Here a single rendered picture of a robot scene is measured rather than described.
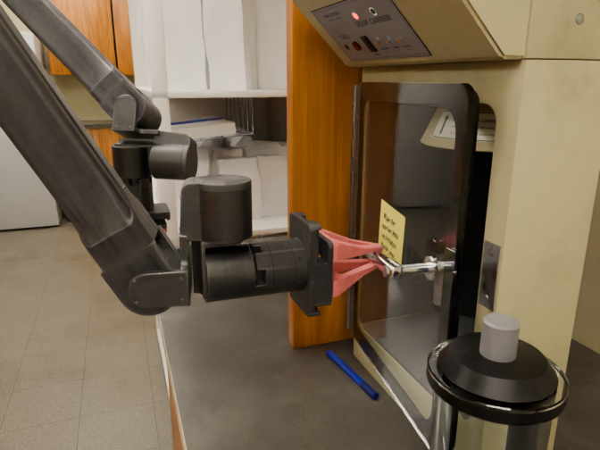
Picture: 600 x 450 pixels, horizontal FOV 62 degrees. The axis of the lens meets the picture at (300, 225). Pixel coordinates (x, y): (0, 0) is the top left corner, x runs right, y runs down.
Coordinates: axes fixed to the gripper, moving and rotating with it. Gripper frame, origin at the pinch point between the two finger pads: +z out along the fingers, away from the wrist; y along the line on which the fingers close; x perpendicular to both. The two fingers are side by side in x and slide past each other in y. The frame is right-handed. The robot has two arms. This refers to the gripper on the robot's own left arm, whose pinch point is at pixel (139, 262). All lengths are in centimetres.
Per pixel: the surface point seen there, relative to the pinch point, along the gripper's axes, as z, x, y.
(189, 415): 15.6, -21.6, 4.5
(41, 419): 113, 125, -41
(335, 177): -14.6, -9.0, 31.0
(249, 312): 15.8, 7.0, 20.5
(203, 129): -13, 75, 24
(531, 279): -11, -46, 37
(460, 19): -35, -44, 26
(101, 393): 113, 136, -17
